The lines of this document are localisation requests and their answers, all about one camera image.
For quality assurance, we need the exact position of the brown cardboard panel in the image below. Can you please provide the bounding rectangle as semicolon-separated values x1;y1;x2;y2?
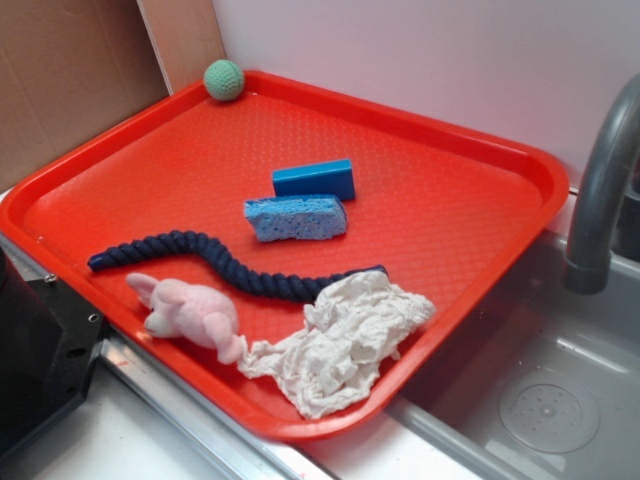
1;1;168;190

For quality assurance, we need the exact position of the blue rectangular block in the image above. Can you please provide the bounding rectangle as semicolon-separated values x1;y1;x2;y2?
272;159;356;201

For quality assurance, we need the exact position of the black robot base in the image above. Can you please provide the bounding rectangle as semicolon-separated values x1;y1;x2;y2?
1;253;106;461

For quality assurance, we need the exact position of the red plastic tray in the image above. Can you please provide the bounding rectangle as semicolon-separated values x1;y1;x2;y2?
1;72;569;442

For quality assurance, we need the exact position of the pink plush toy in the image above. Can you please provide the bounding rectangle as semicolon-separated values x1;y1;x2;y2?
126;273;246;365

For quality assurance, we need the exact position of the grey faucet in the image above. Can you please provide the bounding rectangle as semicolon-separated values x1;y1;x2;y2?
563;76;639;295

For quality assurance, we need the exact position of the light wooden board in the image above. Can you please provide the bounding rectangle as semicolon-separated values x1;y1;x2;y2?
137;0;226;95

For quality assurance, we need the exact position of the dark blue twisted rope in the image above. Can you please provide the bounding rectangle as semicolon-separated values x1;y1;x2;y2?
87;229;390;303

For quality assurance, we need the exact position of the green knitted ball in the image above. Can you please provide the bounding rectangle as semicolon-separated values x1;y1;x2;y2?
203;60;245;102

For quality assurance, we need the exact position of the light blue sponge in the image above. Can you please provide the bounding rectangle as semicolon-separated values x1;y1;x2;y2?
244;194;348;243

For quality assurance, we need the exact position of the white crumpled cloth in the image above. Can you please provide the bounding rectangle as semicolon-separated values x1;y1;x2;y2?
238;271;436;420

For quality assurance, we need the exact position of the grey plastic sink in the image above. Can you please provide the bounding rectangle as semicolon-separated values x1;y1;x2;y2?
389;233;639;479

